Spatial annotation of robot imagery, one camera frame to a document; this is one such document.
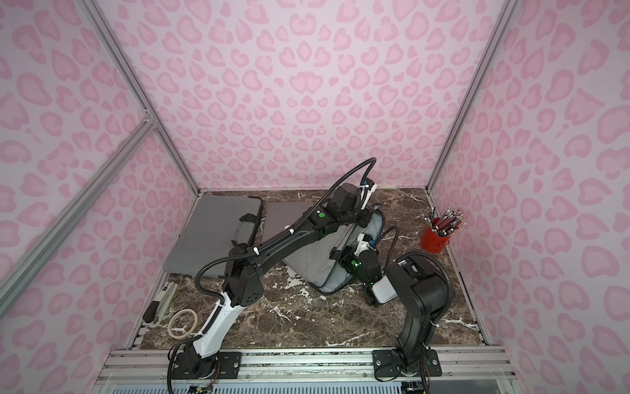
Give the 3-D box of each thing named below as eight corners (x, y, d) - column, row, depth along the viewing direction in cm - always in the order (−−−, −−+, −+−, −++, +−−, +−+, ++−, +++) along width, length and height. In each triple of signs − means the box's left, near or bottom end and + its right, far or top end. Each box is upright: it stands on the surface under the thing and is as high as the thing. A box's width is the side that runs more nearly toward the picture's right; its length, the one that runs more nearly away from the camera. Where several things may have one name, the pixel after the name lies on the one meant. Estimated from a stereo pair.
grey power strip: (148, 326, 83) (139, 322, 79) (170, 285, 92) (163, 279, 88) (157, 327, 83) (149, 323, 79) (178, 286, 92) (172, 280, 88)
